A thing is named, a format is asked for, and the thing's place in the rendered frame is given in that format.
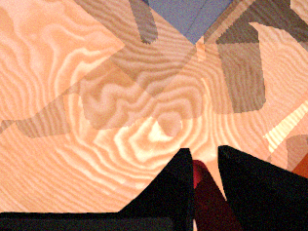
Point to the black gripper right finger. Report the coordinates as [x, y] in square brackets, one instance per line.
[263, 196]

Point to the red peg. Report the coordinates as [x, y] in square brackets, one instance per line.
[212, 212]

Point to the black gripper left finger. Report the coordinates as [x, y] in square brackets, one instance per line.
[167, 204]

